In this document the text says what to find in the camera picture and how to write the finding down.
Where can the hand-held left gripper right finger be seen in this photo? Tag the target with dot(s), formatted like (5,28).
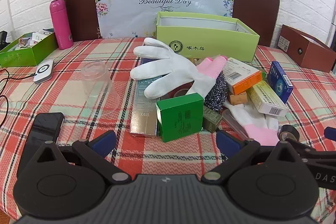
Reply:
(227,141)

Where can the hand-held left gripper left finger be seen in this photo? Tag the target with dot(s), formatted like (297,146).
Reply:
(103,140)

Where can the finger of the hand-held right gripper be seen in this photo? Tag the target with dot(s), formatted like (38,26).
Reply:
(330,132)
(315,151)

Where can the black tape roll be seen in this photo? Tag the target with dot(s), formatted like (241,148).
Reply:
(291,130)

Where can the small gold box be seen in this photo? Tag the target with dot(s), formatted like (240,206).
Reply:
(237,98)

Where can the steel wool scourer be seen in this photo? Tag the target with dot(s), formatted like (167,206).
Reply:
(216,92)

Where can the clear plastic cup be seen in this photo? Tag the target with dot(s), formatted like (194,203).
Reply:
(97,87)

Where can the yellow and white medicine box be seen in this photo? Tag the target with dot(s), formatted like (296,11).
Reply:
(265,98)

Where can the red tape roll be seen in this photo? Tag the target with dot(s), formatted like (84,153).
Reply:
(179,94)

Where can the blue medicine box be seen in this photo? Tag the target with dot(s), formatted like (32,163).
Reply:
(281,82)

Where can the white glove with pink cuff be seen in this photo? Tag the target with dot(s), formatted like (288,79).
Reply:
(252,116)
(168,61)

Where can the light green cardboard box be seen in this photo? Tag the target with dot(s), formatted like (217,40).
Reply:
(210,43)

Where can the small olive box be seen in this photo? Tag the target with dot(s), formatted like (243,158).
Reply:
(211,120)

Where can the gold flat box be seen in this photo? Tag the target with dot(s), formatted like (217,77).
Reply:
(144,111)

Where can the red plaid tablecloth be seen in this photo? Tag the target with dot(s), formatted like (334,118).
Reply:
(162,155)

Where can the black smartphone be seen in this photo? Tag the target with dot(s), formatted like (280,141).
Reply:
(43,127)

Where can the orange and white medicine box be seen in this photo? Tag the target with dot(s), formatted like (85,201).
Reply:
(241,74)

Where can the brown cardboard box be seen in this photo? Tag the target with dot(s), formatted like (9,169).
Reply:
(312,56)

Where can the white pocket device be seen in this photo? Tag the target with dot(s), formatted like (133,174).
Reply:
(43,71)

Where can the dark green cardboard tray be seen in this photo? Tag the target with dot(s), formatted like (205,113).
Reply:
(21,57)

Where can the small white box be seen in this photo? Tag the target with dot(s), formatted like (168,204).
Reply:
(42,34)

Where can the pink thermos bottle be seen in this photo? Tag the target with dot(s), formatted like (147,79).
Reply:
(60,24)

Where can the small colourful box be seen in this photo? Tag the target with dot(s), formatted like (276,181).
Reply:
(24,42)

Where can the floral plastic bag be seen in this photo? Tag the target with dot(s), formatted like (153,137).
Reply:
(162,19)

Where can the black device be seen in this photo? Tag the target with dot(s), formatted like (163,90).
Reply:
(3,40)

